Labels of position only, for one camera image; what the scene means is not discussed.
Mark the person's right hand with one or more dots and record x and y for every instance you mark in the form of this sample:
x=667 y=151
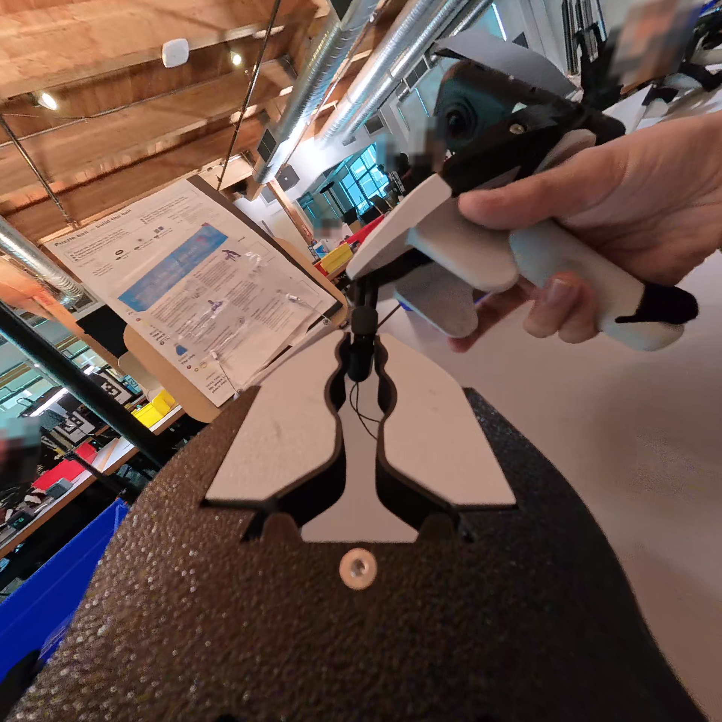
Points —
x=632 y=203

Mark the white ceiling device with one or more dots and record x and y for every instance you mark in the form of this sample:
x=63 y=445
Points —
x=175 y=52

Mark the yellow plastic bin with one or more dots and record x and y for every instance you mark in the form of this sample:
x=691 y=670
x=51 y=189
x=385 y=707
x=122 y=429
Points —
x=335 y=258
x=155 y=407

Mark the laminated instruction sheet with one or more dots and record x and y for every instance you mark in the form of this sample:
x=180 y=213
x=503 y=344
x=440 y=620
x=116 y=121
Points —
x=197 y=282

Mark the thin metal rod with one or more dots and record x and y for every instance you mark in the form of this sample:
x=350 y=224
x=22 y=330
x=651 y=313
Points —
x=248 y=96
x=34 y=169

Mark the blue plastic bin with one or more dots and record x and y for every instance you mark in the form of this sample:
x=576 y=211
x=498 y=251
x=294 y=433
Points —
x=45 y=592

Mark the brown cardboard board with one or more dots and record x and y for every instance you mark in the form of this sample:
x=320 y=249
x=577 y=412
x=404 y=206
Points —
x=146 y=349

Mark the white desk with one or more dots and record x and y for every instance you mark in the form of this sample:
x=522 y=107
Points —
x=592 y=451

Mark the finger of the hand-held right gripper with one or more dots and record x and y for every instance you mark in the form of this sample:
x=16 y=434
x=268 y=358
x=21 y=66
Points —
x=406 y=231
x=445 y=307

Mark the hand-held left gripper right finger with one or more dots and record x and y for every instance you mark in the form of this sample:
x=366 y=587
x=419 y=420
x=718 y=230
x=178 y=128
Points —
x=434 y=440

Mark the red box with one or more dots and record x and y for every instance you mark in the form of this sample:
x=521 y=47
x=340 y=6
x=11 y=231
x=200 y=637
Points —
x=62 y=471

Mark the black stand pole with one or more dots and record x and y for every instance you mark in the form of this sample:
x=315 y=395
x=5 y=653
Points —
x=73 y=383

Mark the silver ventilation duct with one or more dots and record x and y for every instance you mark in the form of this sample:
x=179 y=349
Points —
x=395 y=62
x=327 y=73
x=34 y=265

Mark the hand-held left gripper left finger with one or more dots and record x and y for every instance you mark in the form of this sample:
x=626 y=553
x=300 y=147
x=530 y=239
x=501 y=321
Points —
x=276 y=445

